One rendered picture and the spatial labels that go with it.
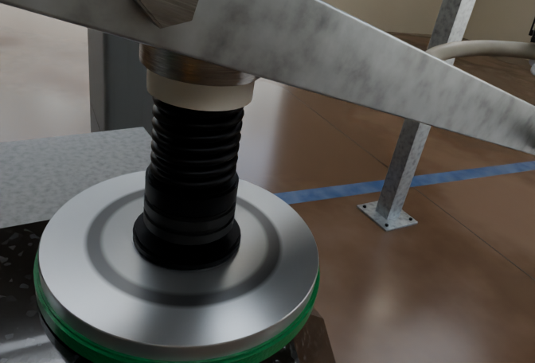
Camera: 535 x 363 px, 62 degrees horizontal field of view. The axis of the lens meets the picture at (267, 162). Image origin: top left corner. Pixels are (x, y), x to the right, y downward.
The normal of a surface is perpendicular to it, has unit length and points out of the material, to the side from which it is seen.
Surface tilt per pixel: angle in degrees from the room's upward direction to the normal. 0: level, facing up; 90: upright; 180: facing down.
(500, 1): 90
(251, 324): 0
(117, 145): 0
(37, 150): 0
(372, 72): 90
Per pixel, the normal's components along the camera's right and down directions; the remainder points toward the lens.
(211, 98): 0.30, 0.48
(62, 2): 0.56, 0.46
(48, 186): 0.15, -0.88
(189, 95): -0.09, 0.45
